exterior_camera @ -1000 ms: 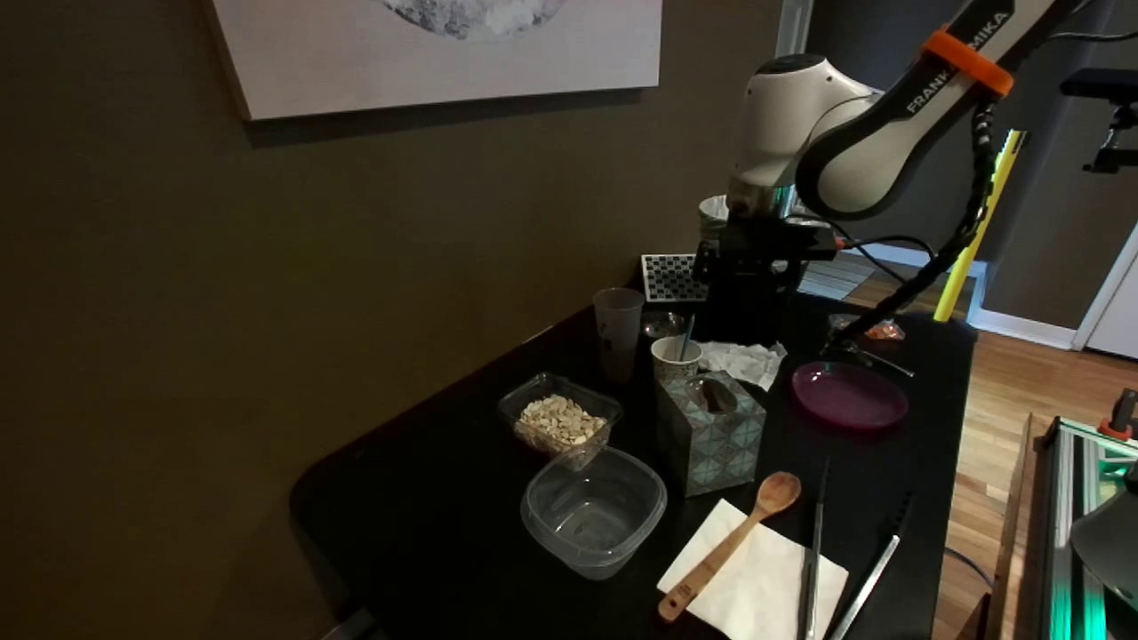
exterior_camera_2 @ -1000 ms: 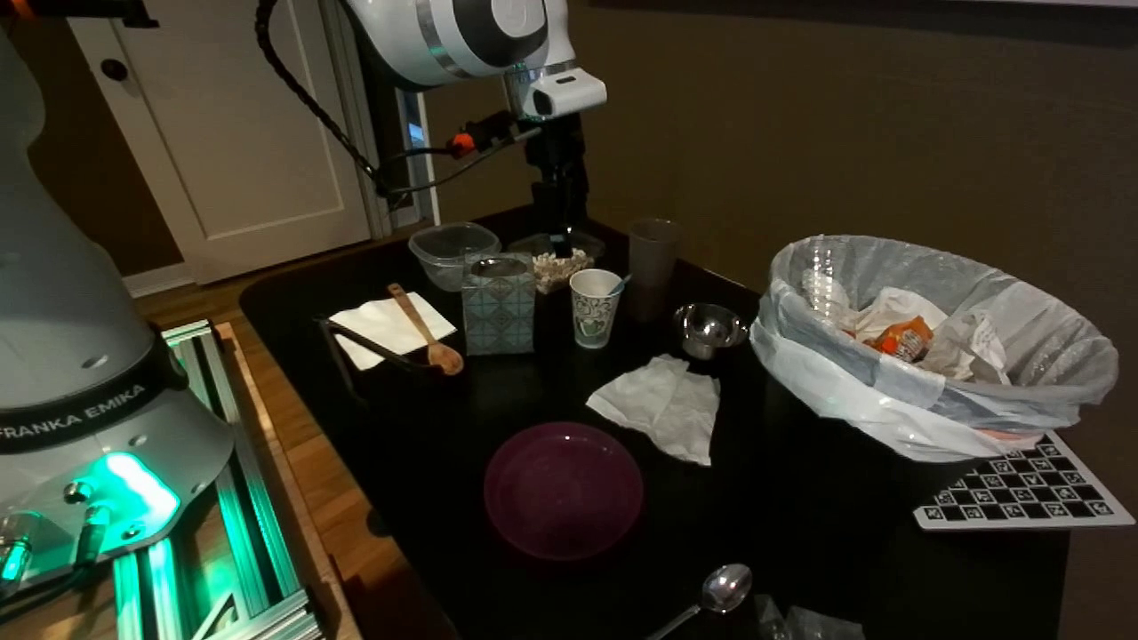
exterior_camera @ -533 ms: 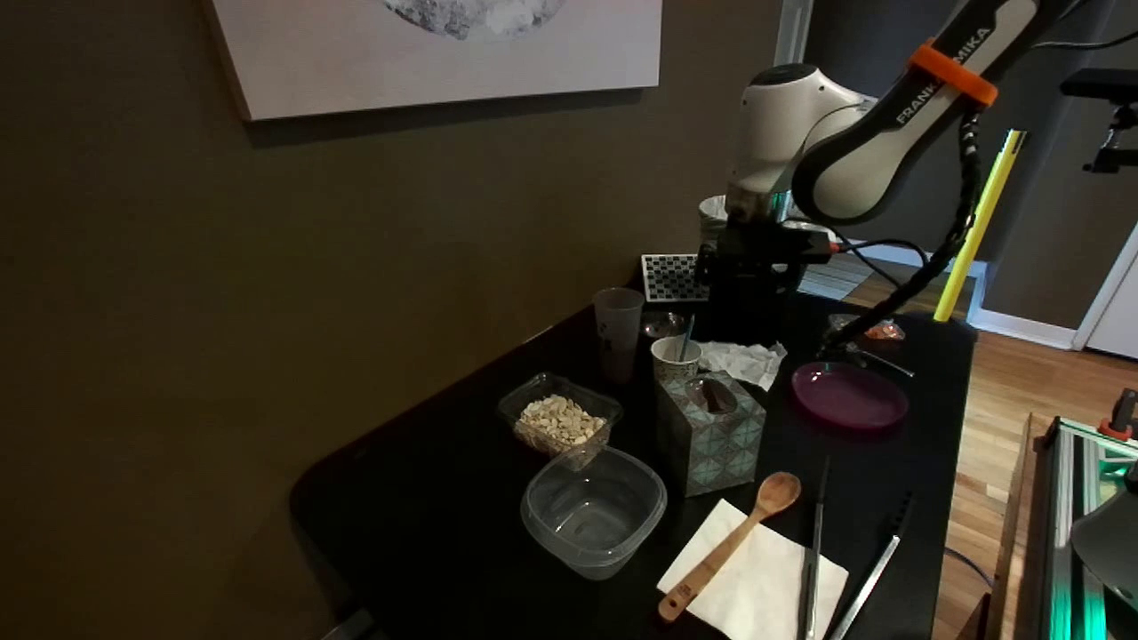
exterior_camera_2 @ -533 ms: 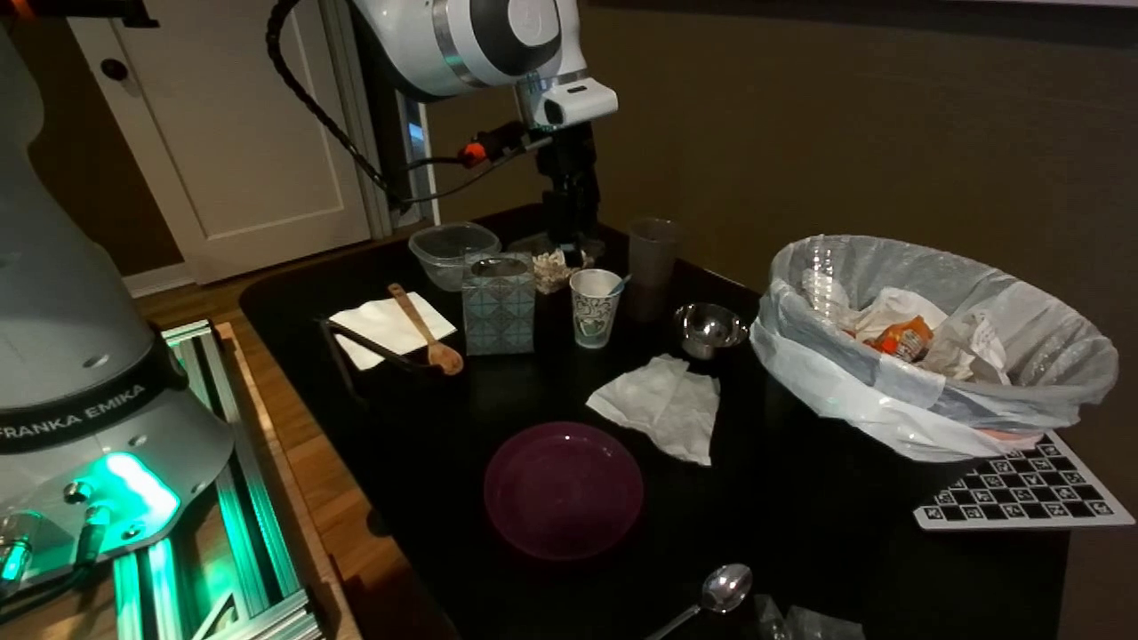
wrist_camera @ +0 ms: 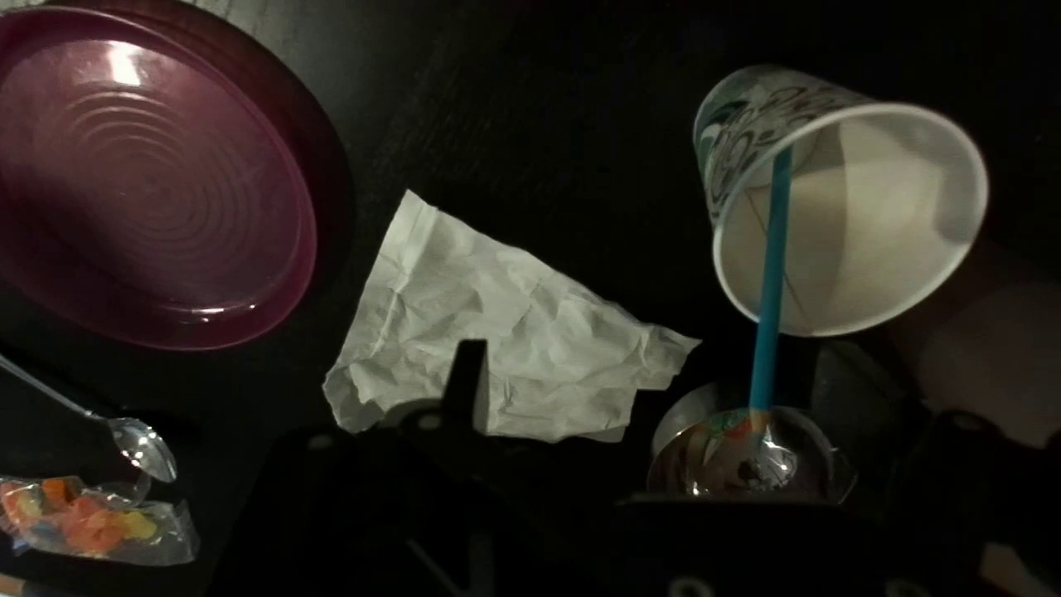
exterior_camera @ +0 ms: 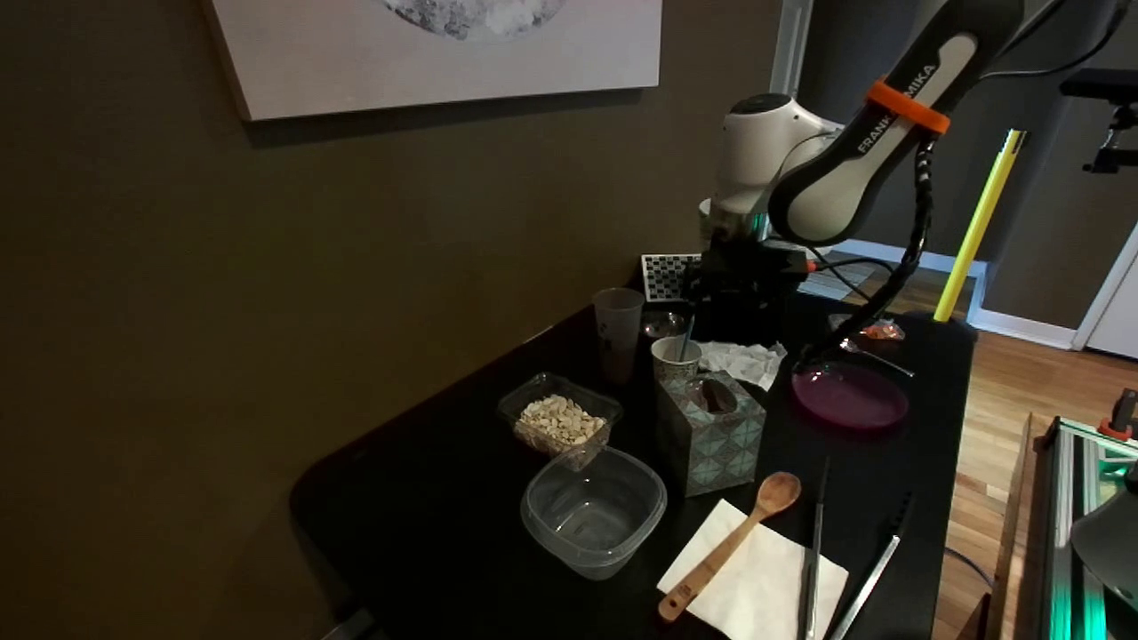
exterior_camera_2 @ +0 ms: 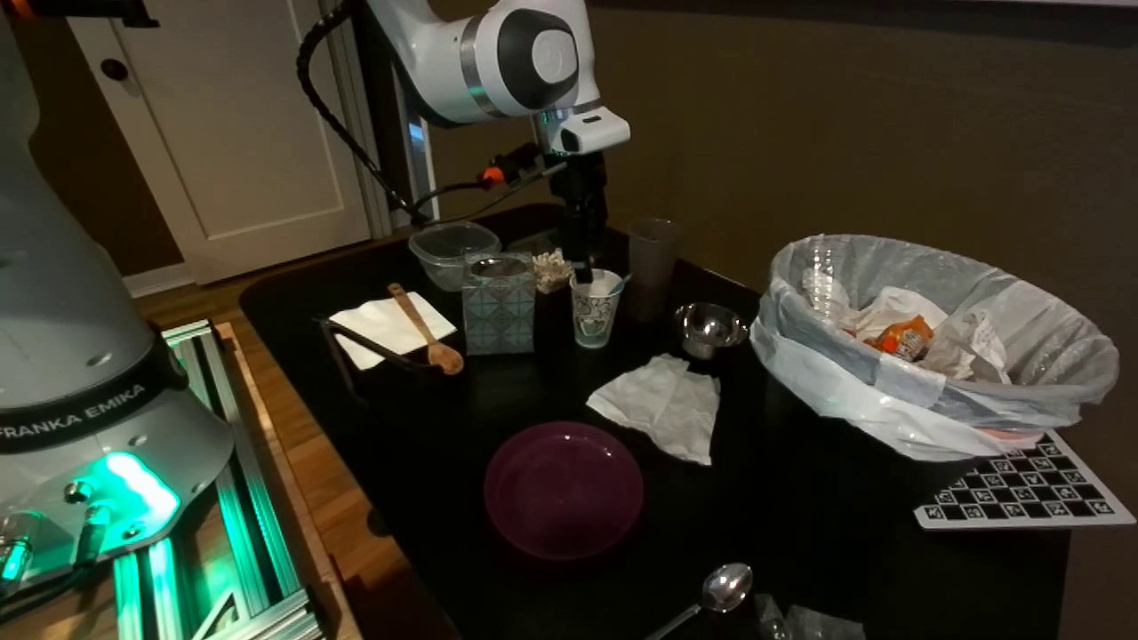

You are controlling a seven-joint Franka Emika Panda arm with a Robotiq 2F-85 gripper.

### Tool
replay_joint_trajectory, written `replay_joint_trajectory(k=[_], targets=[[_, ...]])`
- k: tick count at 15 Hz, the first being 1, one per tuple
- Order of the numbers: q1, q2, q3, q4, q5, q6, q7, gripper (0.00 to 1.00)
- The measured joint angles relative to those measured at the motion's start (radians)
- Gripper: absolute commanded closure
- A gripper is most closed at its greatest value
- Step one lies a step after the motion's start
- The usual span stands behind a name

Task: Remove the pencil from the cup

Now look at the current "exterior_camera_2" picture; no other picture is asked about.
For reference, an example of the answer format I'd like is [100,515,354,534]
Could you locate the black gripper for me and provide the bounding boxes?
[554,154,608,264]

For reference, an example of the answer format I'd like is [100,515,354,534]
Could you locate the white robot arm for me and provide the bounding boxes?
[295,0,628,264]

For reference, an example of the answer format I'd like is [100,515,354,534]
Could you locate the dark tall cup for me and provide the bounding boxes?
[628,215,680,325]

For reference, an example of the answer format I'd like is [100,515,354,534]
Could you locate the white paper cup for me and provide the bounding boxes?
[569,268,622,348]

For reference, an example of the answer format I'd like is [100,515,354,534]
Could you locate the clear container with oats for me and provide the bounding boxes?
[530,249,573,295]

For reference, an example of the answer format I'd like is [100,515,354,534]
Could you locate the clear empty plastic container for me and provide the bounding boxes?
[409,221,501,293]

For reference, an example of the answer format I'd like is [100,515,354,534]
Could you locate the patterned tissue box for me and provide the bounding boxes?
[464,251,538,357]

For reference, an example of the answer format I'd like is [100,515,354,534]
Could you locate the small metal bowl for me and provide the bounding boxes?
[675,303,748,359]

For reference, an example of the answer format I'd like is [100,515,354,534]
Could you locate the wooden spoon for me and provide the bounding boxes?
[388,281,465,377]

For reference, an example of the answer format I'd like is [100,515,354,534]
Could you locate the crumpled white tissue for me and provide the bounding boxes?
[587,357,722,466]

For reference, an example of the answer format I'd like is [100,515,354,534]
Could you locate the white paper napkin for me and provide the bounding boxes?
[325,293,456,370]

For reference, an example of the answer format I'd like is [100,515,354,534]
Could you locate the black pen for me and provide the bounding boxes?
[331,325,405,364]

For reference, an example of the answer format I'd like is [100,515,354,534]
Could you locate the maroon plastic plate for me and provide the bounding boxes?
[482,419,644,562]

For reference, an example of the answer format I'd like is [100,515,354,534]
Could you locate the white door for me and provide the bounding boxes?
[70,0,385,281]

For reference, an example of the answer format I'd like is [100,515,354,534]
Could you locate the trash bin with white bag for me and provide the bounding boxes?
[752,236,1119,462]

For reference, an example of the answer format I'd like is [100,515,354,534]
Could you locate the metal spoon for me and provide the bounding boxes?
[647,562,754,640]

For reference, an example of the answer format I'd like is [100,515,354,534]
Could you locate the clear snack wrapper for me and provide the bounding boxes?
[758,592,868,640]

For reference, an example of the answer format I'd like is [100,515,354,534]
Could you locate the checkerboard calibration sheet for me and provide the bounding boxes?
[914,435,1136,530]

